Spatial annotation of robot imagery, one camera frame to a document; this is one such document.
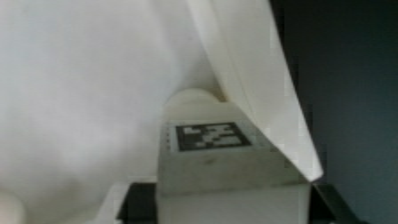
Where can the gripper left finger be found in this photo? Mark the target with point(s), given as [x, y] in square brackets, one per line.
[128, 206]

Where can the white square table top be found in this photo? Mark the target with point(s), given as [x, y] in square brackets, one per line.
[99, 56]

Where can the white leg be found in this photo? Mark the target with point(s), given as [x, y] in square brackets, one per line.
[229, 182]

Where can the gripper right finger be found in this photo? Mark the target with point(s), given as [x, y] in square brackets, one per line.
[329, 209]

